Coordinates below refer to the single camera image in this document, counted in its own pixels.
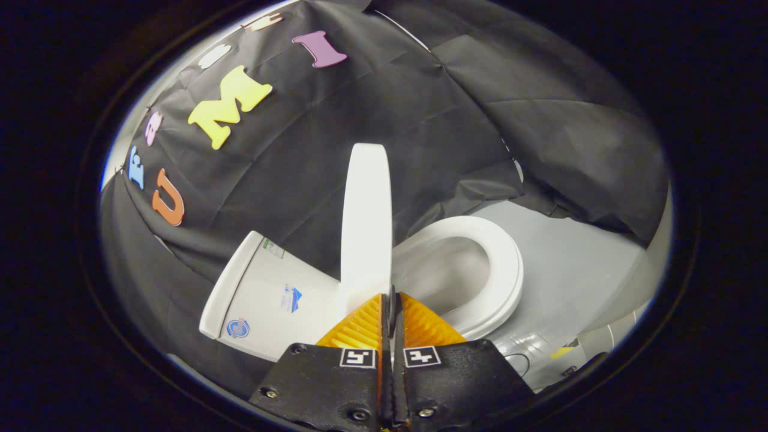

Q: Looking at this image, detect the black backdrop cloth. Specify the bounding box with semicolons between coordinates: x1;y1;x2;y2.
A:
99;0;670;398

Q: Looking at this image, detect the white toilet lid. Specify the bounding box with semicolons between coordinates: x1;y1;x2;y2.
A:
338;142;394;319

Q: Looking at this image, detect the thin black cable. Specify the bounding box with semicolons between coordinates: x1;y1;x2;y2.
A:
504;352;532;379

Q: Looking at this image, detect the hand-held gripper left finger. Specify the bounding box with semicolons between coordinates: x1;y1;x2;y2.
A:
248;293;391;430

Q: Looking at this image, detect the white toilet tank cover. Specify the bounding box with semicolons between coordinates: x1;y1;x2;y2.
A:
199;230;265;340

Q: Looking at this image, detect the white ceramic toilet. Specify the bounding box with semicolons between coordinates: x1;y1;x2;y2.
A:
207;237;517;363

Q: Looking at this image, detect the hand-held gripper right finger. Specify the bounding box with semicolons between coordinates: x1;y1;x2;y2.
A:
393;292;535;430

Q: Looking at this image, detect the yellow floor tape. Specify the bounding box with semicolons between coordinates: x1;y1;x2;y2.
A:
548;339;580;360

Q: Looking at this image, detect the white toilet seat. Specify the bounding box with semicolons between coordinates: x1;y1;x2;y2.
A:
392;215;524;341

